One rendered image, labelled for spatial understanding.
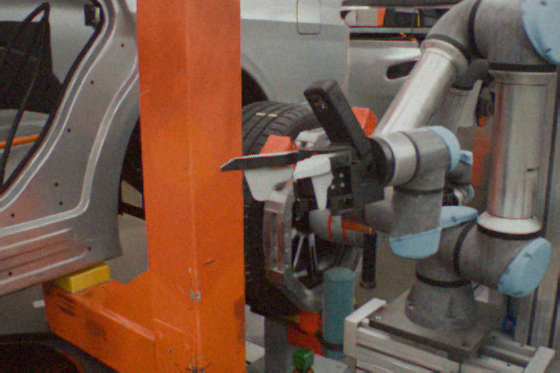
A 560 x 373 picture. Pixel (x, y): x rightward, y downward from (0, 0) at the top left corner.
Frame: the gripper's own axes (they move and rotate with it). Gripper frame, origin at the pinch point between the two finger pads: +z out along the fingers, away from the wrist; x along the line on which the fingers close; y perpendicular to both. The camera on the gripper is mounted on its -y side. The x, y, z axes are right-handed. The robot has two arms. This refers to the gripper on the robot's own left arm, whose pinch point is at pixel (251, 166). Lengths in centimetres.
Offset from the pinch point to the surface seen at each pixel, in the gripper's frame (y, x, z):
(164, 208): 14, 58, -15
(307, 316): 59, 78, -67
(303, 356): 52, 46, -39
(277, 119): -2, 77, -61
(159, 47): -20, 53, -15
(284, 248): 32, 66, -51
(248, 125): -1, 83, -55
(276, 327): 67, 95, -66
